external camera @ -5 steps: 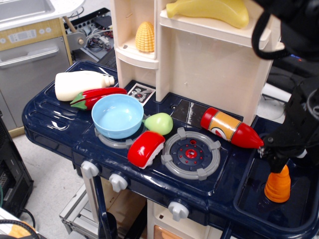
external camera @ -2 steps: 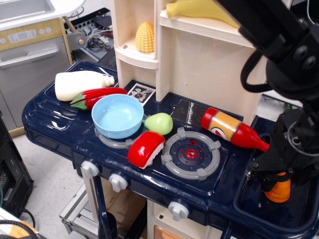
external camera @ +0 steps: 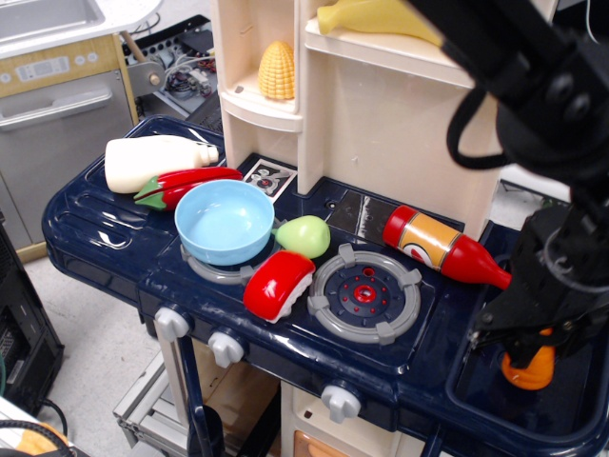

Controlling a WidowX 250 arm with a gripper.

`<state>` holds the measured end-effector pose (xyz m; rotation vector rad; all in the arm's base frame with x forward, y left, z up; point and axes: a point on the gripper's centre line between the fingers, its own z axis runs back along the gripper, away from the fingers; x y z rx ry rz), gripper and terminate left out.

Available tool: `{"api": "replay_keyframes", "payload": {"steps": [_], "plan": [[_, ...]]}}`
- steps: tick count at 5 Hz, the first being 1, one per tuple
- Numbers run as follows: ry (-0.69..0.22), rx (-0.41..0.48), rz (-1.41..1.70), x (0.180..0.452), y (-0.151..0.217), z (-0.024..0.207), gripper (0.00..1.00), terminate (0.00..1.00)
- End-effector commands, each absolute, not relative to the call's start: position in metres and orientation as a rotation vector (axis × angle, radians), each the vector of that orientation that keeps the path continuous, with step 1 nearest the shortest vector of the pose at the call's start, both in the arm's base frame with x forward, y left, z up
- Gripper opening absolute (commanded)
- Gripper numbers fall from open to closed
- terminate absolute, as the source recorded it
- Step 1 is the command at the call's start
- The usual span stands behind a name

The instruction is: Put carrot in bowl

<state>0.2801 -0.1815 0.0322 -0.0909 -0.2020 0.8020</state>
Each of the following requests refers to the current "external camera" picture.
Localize grey left stove burner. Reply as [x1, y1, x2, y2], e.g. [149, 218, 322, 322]
[180, 218, 286, 286]

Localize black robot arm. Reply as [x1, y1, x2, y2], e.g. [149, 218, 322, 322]
[415, 1, 608, 368]

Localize grey left stove knob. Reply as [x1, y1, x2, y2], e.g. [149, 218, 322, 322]
[154, 308, 190, 343]

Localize green toy pear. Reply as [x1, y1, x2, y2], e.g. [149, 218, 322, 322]
[272, 215, 331, 259]

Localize grey right stove burner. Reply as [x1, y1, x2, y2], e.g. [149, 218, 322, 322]
[307, 244, 422, 346]

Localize grey stove burner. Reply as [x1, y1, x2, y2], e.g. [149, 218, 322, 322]
[180, 218, 286, 286]
[307, 244, 422, 346]

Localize yellow toy banana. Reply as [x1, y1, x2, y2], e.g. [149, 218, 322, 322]
[317, 0, 442, 47]

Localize yellow toy corn cob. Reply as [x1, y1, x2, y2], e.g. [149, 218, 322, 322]
[258, 41, 296, 100]

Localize grey right stove knob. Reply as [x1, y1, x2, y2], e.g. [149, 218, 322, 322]
[321, 385, 362, 424]

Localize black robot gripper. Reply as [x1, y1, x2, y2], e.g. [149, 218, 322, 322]
[470, 206, 608, 368]

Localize red toy ketchup bottle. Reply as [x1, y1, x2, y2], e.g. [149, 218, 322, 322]
[383, 206, 512, 290]

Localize grey stove knob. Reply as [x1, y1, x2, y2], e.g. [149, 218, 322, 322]
[154, 308, 190, 343]
[207, 331, 245, 368]
[321, 385, 362, 424]

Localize cream toy kitchen shelf unit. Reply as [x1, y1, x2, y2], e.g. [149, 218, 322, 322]
[210, 1, 499, 238]

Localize light blue plastic bowl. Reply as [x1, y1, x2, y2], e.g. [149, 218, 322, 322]
[174, 179, 275, 267]

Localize aluminium extrusion frame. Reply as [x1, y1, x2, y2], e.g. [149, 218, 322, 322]
[113, 352, 187, 456]

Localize black computer case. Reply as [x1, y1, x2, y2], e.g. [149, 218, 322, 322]
[1, 230, 64, 415]

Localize orange toy carrot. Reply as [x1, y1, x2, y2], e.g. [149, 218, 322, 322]
[501, 346, 556, 391]

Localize red and white toy sushi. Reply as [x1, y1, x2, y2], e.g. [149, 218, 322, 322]
[243, 250, 316, 324]

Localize red toy chili pepper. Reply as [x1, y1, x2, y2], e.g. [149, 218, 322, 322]
[133, 167, 243, 211]

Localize grey middle stove knob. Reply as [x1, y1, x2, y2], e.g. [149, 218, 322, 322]
[207, 331, 245, 368]

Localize wooden toy dishwasher cabinet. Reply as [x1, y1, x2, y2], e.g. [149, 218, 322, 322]
[1, 1, 161, 262]

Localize navy toy kitchen counter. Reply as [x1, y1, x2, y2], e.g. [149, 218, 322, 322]
[41, 115, 609, 457]

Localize white toy mayonnaise bottle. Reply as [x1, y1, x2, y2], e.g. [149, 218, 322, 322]
[105, 135, 220, 193]

